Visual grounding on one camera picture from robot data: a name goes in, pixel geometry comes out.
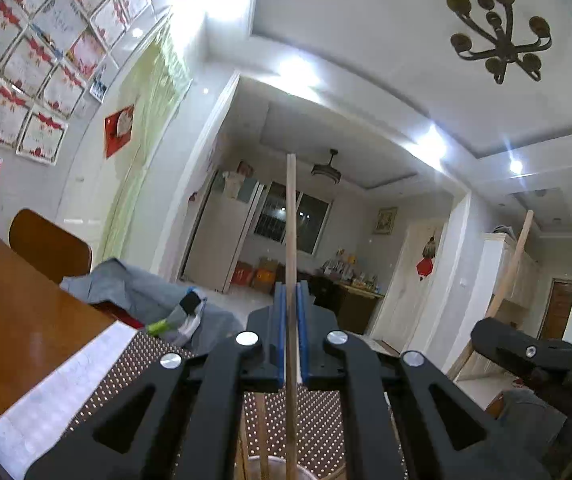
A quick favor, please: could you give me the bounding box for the wooden chopstick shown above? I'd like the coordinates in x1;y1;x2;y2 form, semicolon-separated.
446;209;534;380
255;393;271;480
286;154;298;480

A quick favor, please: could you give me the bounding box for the dark jacket on chair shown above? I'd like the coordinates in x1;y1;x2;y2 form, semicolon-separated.
486;389;572;479

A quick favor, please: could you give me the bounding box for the dark wooden desk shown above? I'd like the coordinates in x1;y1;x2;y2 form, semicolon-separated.
309;275;383;335

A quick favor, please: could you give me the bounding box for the white tall cabinet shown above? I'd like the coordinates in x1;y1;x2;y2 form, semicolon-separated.
476;233;539;310

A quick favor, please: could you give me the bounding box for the brown polka dot mat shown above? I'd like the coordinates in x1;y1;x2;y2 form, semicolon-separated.
67;331;407;480

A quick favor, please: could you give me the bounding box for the red cardboard box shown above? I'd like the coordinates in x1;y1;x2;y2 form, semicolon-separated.
231;261;254;287

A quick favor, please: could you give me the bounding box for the orange cardboard box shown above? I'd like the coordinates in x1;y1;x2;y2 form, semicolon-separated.
251;257;279;295

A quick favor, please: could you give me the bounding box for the pink cylindrical cup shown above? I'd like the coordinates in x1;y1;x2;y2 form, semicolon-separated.
245;455;317;480

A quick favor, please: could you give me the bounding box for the red hanging door ornament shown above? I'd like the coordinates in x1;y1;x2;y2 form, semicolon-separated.
416;236;437;281

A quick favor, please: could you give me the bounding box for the white refrigerator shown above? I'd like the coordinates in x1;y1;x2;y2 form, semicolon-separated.
181;171;264;294

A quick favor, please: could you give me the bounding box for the grey jacket on chair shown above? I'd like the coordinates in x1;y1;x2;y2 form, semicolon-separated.
60;258;243;356

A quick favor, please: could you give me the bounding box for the dark window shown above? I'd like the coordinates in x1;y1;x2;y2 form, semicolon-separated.
252;181;334;256

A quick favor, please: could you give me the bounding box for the round ceiling lamp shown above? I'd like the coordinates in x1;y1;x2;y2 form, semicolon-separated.
311;148;341;185

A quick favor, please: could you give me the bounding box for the brown wooden chair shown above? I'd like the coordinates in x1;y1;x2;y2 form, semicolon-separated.
9;208;92;285

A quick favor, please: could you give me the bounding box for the green curtain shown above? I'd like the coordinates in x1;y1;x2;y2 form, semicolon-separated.
97;15;193;261

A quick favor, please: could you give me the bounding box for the black ceiling chandelier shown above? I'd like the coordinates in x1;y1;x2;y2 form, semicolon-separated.
446;0;553;84

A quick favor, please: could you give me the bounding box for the framed picture far wall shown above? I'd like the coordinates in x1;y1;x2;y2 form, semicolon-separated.
373;207;397;235

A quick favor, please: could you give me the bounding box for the red diamond wall decoration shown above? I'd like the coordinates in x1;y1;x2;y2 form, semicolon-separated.
104;105;134;158

